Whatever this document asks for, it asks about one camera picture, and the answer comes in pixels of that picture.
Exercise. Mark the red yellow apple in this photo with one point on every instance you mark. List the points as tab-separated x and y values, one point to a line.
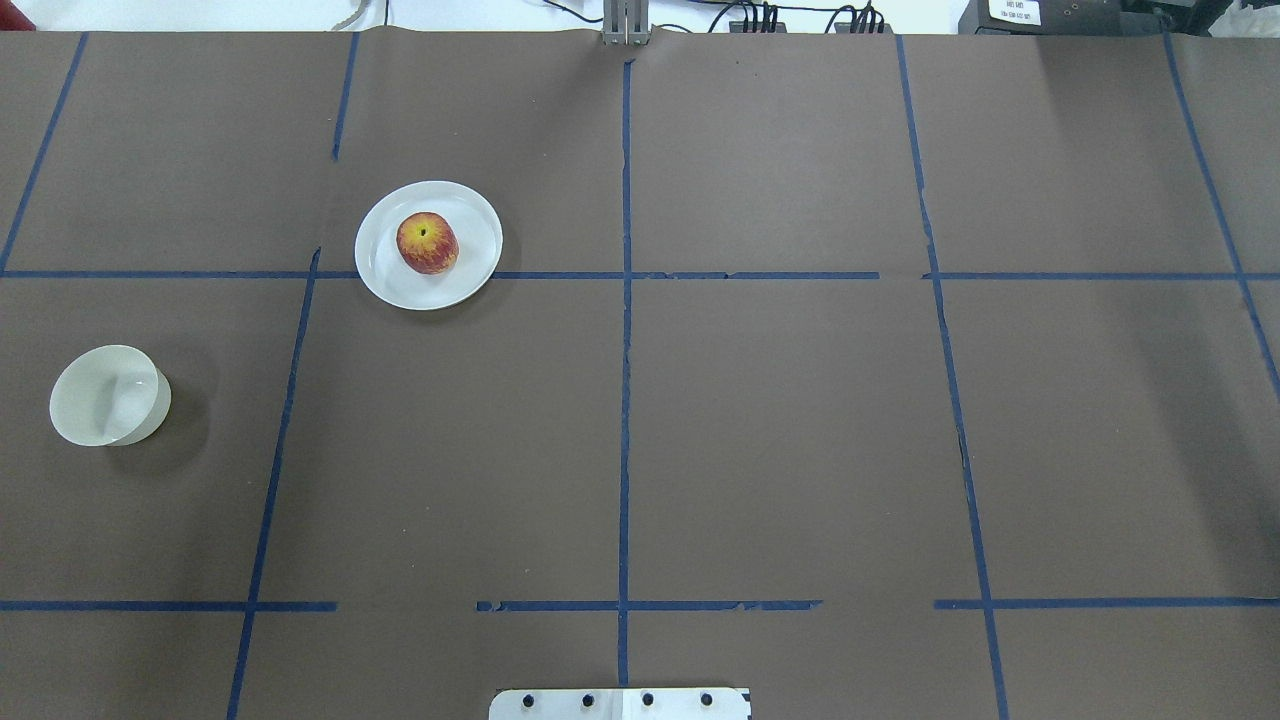
427	244

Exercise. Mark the white round plate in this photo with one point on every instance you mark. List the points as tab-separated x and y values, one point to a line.
475	223

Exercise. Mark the white bowl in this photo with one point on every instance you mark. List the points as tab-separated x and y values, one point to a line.
114	395

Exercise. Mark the black power strip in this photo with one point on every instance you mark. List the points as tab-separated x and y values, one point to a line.
766	22
860	22

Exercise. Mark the black box with label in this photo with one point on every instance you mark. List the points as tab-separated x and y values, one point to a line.
1068	18

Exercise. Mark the grey aluminium camera post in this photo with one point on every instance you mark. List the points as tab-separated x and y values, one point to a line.
626	22

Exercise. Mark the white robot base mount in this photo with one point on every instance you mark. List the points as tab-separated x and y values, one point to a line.
623	703

